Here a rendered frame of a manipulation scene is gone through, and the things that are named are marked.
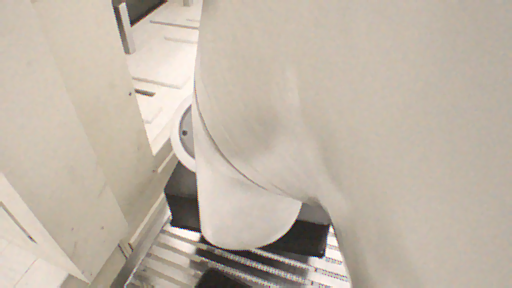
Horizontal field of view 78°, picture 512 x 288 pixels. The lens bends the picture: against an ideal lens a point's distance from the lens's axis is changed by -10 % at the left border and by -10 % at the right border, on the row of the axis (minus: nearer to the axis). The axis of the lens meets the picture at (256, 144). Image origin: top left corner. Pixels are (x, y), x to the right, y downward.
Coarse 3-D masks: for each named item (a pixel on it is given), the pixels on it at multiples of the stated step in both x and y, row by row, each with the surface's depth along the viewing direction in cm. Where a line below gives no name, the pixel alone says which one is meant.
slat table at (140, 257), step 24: (168, 216) 76; (144, 240) 72; (168, 240) 72; (192, 240) 72; (144, 264) 68; (192, 264) 68; (216, 264) 124; (240, 264) 68; (264, 264) 68; (288, 264) 68; (312, 264) 68
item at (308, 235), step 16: (176, 176) 60; (192, 176) 60; (176, 192) 58; (192, 192) 58; (176, 208) 60; (192, 208) 58; (304, 208) 55; (320, 208) 55; (176, 224) 64; (192, 224) 62; (304, 224) 54; (320, 224) 53; (288, 240) 58; (304, 240) 57; (320, 240) 56; (320, 256) 59
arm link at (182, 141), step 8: (184, 104) 32; (176, 112) 33; (184, 112) 32; (176, 120) 32; (184, 120) 32; (176, 128) 32; (184, 128) 32; (192, 128) 32; (176, 136) 32; (184, 136) 32; (192, 136) 32; (176, 144) 32; (184, 144) 32; (192, 144) 32; (176, 152) 32; (184, 152) 32; (192, 152) 32; (184, 160) 32; (192, 160) 32; (192, 168) 32
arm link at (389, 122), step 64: (256, 0) 3; (320, 0) 2; (384, 0) 1; (448, 0) 1; (256, 64) 4; (320, 64) 2; (384, 64) 1; (448, 64) 1; (256, 128) 5; (320, 128) 2; (384, 128) 1; (448, 128) 1; (320, 192) 3; (384, 192) 1; (448, 192) 1; (384, 256) 1; (448, 256) 1
